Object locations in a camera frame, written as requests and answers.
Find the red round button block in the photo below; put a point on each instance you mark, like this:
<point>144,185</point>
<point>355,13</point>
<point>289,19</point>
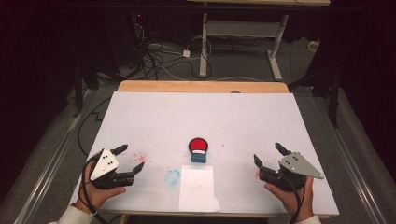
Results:
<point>198,144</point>

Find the white paper sheet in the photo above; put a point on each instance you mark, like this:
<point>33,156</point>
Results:
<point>197,189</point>

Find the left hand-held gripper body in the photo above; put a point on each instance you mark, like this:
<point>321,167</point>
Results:
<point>104,165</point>

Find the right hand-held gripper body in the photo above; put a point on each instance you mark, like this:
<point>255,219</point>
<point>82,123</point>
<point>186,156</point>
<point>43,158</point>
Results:
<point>297,165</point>

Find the blue stamp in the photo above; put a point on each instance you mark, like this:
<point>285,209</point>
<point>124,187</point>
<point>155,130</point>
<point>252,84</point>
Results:
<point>198,158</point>

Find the black curtain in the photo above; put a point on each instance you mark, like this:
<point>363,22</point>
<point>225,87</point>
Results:
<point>370,77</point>

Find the person's right hand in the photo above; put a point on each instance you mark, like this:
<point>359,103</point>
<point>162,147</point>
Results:
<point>295,203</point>

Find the white power adapter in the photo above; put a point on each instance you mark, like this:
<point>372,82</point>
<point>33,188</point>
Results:
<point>186,53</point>

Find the aluminium floor rail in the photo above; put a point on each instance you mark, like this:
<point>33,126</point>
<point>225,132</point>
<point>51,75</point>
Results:
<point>351,168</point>
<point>49,168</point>

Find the black metal stand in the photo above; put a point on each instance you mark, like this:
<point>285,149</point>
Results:
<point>77,90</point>
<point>334,99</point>

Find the small white box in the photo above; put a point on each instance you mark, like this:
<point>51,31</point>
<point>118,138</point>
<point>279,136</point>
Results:
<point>313,45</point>

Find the person's left hand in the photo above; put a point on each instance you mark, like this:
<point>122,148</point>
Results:
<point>93,197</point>

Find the white metal-framed desk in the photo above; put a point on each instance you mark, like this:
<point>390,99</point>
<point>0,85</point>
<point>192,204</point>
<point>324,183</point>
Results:
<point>203,46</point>

